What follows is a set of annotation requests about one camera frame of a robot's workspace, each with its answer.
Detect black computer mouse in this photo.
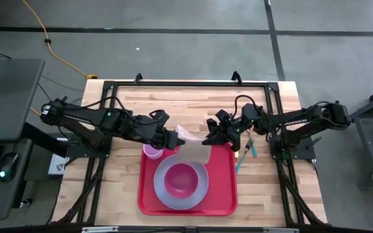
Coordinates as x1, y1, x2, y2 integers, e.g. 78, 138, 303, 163
0, 152, 20, 183

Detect yellow extension cable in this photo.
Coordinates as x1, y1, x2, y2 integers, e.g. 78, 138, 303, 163
21, 0, 98, 80

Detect fork with teal handle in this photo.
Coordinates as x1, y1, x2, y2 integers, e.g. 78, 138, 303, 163
234, 137, 256, 175

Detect magenta bowl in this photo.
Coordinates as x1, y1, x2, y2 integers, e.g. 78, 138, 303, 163
163, 162, 199, 199

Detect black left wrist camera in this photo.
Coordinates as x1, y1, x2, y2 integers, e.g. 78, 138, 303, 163
148, 109, 171, 128

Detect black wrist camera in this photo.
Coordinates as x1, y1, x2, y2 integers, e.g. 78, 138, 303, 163
148, 109, 171, 128
214, 109, 235, 126

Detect red plastic tray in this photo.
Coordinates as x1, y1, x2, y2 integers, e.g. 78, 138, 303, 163
137, 142, 238, 217

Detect black aluminium table frame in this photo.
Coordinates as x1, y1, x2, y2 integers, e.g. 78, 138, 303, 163
56, 71, 328, 227

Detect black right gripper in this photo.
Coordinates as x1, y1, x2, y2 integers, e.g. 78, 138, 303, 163
201, 116, 243, 153

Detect white printed box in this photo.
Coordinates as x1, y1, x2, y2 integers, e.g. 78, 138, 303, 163
47, 153, 68, 176

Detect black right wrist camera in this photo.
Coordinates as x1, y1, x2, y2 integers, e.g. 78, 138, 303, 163
214, 109, 235, 126

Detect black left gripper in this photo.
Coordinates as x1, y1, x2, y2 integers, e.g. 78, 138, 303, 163
147, 124, 186, 151

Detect beige cloth napkin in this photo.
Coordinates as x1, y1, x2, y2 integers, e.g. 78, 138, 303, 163
174, 124, 213, 164

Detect lavender plate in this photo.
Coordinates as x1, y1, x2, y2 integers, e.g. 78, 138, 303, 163
153, 153, 210, 210

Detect dark grey desk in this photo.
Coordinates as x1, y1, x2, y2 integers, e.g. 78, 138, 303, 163
0, 58, 45, 221

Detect pink mug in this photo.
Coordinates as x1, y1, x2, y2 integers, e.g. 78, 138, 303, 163
142, 143, 164, 161

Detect silver frame bracket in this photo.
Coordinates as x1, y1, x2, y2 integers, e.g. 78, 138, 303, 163
262, 227, 300, 233
81, 226, 120, 233

